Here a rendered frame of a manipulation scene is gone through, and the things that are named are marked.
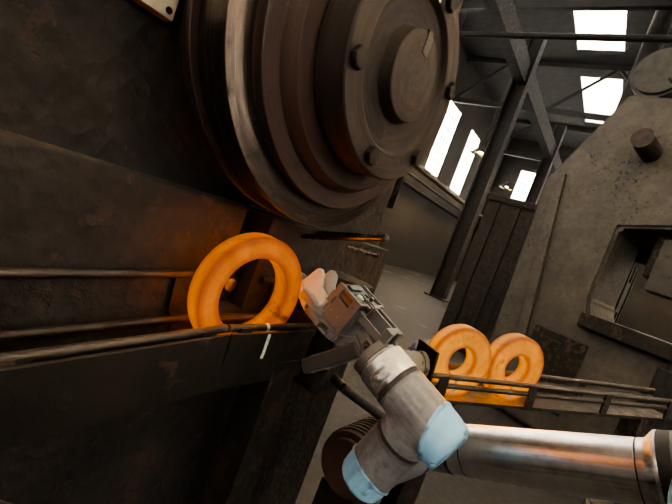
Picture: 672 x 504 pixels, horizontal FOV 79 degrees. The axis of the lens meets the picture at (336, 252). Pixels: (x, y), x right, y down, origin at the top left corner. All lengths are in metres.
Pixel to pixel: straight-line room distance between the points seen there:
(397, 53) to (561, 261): 2.77
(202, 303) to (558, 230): 2.92
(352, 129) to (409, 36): 0.14
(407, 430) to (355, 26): 0.49
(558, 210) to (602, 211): 0.27
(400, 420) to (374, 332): 0.12
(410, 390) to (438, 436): 0.06
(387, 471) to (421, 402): 0.11
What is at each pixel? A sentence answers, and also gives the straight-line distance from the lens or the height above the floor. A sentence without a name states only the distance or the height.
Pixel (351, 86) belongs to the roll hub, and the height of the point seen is 1.05.
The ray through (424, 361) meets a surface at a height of 0.69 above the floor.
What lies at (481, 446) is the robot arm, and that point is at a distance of 0.68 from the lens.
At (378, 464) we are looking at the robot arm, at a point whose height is 0.61.
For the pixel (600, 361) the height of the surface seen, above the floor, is 0.63.
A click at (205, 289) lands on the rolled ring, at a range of 0.57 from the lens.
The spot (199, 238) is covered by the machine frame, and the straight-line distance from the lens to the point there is 0.62.
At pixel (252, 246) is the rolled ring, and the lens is 0.58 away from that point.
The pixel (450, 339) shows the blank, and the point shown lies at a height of 0.75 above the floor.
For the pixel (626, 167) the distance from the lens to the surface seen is 3.30.
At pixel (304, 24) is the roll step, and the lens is 0.50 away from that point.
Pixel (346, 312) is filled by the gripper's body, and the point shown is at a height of 0.78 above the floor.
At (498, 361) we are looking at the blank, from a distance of 1.00.
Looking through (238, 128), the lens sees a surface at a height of 0.96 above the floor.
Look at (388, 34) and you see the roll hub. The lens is 0.56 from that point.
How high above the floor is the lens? 0.90
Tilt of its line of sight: 4 degrees down
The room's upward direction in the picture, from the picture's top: 20 degrees clockwise
